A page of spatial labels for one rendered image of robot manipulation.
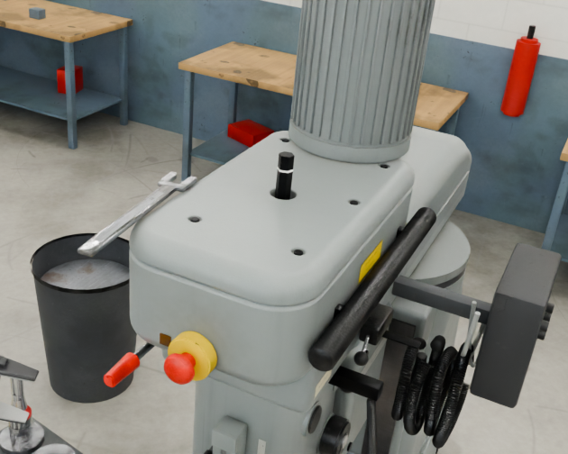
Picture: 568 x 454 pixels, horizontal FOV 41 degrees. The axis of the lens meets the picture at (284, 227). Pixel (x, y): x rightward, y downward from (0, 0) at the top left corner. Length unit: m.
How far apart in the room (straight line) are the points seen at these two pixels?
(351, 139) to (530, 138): 4.23
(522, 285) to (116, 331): 2.31
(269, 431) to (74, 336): 2.22
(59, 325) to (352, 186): 2.36
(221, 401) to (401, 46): 0.59
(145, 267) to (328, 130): 0.39
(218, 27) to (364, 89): 4.86
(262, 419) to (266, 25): 4.80
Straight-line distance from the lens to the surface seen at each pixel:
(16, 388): 1.63
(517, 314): 1.25
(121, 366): 1.01
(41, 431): 1.73
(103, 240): 0.90
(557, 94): 5.25
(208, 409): 1.19
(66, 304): 3.22
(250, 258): 0.89
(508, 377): 1.32
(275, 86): 4.90
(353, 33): 1.11
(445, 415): 1.37
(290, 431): 1.16
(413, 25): 1.15
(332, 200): 1.05
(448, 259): 1.64
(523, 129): 5.34
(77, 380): 3.48
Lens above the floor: 2.34
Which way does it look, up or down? 28 degrees down
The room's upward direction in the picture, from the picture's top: 6 degrees clockwise
